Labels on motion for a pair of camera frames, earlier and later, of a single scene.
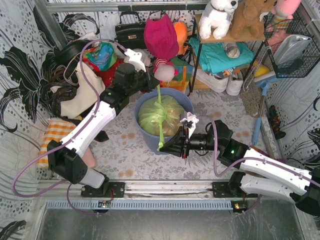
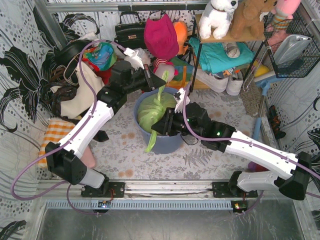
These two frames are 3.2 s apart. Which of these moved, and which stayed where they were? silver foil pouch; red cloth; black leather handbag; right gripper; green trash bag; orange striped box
Moved: green trash bag; right gripper
Stayed: black leather handbag; red cloth; orange striped box; silver foil pouch
